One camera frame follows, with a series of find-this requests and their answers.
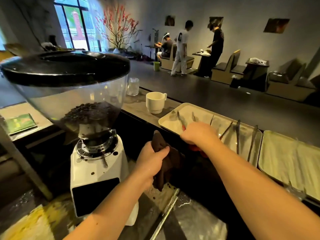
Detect beige tray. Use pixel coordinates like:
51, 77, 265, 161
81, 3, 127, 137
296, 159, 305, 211
258, 130, 320, 203
158, 102, 263, 168

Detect arched window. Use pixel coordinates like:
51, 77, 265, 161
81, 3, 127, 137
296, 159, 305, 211
53, 0, 106, 52

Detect red flowering branches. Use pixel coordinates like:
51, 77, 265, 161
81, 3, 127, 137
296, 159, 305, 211
96, 3, 143, 54

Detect brown cloth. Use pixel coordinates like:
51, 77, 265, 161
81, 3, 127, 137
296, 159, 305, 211
151, 130, 185, 192

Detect green book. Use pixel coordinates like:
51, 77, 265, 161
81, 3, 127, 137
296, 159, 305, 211
5, 113, 38, 135

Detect long metal tongs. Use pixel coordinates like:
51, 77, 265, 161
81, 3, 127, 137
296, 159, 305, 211
236, 119, 241, 155

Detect red-handled metal tongs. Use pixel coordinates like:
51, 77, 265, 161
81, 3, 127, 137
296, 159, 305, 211
177, 111, 208, 158

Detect white cup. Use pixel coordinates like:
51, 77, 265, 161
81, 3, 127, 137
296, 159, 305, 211
146, 92, 167, 114

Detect person's right forearm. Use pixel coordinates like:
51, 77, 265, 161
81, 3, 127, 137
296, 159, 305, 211
205, 137, 320, 240

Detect coffee beans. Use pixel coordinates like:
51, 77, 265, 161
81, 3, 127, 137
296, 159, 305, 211
61, 102, 120, 131

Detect clear glass cup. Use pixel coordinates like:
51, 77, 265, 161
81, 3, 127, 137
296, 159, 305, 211
126, 77, 140, 96

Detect person's left hand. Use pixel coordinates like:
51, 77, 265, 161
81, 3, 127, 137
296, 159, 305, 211
134, 141, 171, 191

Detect person's right hand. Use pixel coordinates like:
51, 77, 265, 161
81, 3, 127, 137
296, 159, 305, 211
180, 122, 221, 148

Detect dark table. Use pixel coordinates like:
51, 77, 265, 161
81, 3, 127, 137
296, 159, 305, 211
244, 59, 270, 92
192, 51, 212, 76

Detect person's left forearm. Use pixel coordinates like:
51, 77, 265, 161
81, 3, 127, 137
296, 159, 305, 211
62, 170, 153, 240

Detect brown metal tongs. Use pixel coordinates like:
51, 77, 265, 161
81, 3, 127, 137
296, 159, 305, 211
219, 121, 233, 141

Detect black hopper lid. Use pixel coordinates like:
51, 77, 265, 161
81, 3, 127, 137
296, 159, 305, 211
0, 50, 131, 88

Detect white coffee grinder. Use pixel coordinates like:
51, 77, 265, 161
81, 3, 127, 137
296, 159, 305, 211
0, 50, 139, 226

